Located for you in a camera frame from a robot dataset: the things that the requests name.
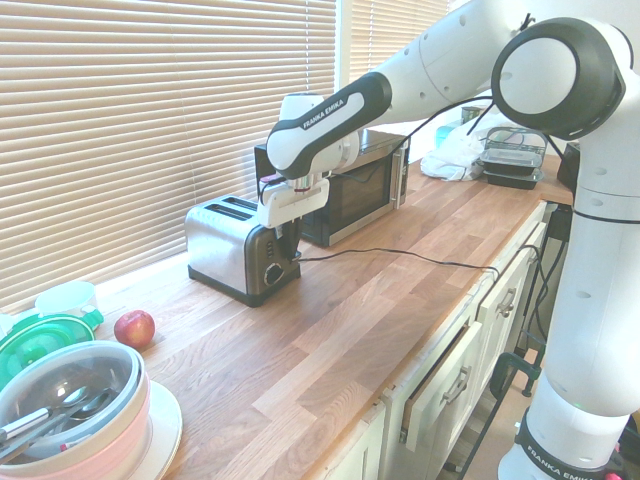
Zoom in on metal drawer handle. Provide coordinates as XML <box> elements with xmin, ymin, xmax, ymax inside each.
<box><xmin>441</xmin><ymin>365</ymin><xmax>473</xmax><ymax>404</ymax></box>
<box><xmin>496</xmin><ymin>286</ymin><xmax>518</xmax><ymax>318</ymax></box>

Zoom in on white plastic bag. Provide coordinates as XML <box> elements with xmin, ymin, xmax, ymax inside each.
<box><xmin>419</xmin><ymin>111</ymin><xmax>502</xmax><ymax>183</ymax></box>

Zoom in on metal can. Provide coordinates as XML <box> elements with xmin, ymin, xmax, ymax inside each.
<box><xmin>460</xmin><ymin>105</ymin><xmax>489</xmax><ymax>127</ymax></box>

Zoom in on black box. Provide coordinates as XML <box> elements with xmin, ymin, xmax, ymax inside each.
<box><xmin>556</xmin><ymin>141</ymin><xmax>582</xmax><ymax>194</ymax></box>

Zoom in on metal utensil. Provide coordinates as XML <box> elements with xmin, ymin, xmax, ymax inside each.
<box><xmin>0</xmin><ymin>391</ymin><xmax>114</xmax><ymax>452</ymax></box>

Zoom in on red apple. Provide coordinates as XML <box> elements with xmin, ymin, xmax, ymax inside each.
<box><xmin>113</xmin><ymin>309</ymin><xmax>157</xmax><ymax>351</ymax></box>

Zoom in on green plastic lid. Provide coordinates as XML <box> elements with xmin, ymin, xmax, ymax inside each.
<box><xmin>0</xmin><ymin>306</ymin><xmax>106</xmax><ymax>397</ymax></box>

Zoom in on black hanging cables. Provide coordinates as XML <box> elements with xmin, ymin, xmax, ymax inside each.
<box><xmin>519</xmin><ymin>204</ymin><xmax>574</xmax><ymax>362</ymax></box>

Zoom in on pink bowl with utensils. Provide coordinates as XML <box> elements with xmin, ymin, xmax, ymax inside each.
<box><xmin>0</xmin><ymin>339</ymin><xmax>147</xmax><ymax>462</ymax></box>

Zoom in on green clamp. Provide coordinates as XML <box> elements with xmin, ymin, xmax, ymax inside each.
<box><xmin>491</xmin><ymin>349</ymin><xmax>544</xmax><ymax>399</ymax></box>

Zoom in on black and steel microwave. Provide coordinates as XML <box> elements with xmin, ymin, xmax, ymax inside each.
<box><xmin>253</xmin><ymin>128</ymin><xmax>412</xmax><ymax>249</ymax></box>

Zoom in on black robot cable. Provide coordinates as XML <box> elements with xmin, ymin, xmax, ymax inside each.
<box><xmin>397</xmin><ymin>94</ymin><xmax>498</xmax><ymax>151</ymax></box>

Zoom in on white open drawer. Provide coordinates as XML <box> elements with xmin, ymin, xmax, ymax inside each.
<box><xmin>398</xmin><ymin>319</ymin><xmax>484</xmax><ymax>452</ymax></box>

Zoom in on white cup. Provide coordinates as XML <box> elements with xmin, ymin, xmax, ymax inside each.
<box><xmin>33</xmin><ymin>280</ymin><xmax>98</xmax><ymax>318</ymax></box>

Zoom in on black food container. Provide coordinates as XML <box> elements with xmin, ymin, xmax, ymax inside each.
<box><xmin>481</xmin><ymin>167</ymin><xmax>546</xmax><ymax>191</ymax></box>
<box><xmin>475</xmin><ymin>147</ymin><xmax>544</xmax><ymax>172</ymax></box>

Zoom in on stainless steel two-slot toaster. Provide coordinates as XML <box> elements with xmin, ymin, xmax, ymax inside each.
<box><xmin>183</xmin><ymin>195</ymin><xmax>304</xmax><ymax>309</ymax></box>

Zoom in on black toaster power cord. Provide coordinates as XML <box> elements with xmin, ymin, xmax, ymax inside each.
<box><xmin>294</xmin><ymin>247</ymin><xmax>502</xmax><ymax>282</ymax></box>

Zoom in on white plate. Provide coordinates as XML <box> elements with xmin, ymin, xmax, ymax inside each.
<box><xmin>142</xmin><ymin>378</ymin><xmax>184</xmax><ymax>480</ymax></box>

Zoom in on beige window blind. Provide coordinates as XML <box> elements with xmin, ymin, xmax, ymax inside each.
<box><xmin>0</xmin><ymin>0</ymin><xmax>338</xmax><ymax>315</ymax></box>
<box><xmin>349</xmin><ymin>0</ymin><xmax>452</xmax><ymax>85</ymax></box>

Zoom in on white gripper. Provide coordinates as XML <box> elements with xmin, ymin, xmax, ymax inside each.
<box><xmin>257</xmin><ymin>178</ymin><xmax>332</xmax><ymax>265</ymax></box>

